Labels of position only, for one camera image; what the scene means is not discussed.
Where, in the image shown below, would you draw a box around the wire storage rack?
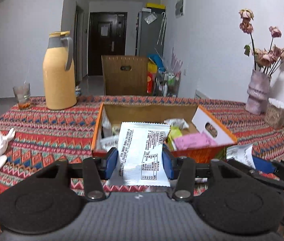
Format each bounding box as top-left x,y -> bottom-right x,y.
153,71 -> 181,97

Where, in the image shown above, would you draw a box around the patterned red tablecloth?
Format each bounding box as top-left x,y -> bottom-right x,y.
0,95 -> 284,240

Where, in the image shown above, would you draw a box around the white silver snack packet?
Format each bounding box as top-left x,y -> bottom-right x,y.
164,119 -> 189,130

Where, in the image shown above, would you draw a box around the orange cardboard snack box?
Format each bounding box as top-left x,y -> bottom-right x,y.
92,104 -> 237,165

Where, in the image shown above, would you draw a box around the yellow box on refrigerator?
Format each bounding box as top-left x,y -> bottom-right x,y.
146,3 -> 166,10

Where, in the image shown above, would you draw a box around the clear container with seeds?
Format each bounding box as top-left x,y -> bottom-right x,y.
265,98 -> 284,130

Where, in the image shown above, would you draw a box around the dark entrance door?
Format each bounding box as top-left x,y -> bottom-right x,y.
88,12 -> 127,76

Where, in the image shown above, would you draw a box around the drinking glass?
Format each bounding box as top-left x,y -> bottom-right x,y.
13,82 -> 31,110

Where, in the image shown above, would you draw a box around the wall electrical panel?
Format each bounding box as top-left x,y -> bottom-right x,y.
175,0 -> 185,18

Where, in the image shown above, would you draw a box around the pink snack packet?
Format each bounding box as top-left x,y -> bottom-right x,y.
174,133 -> 217,150

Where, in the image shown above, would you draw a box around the pink ceramic vase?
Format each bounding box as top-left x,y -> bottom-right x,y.
245,70 -> 271,115

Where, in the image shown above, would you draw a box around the dried pink roses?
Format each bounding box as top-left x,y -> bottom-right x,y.
239,9 -> 284,77

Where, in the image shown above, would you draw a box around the white label snack packet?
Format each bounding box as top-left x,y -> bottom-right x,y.
107,122 -> 170,187

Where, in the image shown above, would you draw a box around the grey refrigerator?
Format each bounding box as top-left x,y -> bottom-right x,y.
135,8 -> 166,57

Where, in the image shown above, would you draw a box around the yellow thermos jug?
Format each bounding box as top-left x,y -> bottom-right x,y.
42,31 -> 77,110

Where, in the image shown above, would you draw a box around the white crumpled snack packet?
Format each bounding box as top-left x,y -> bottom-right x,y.
226,144 -> 256,169

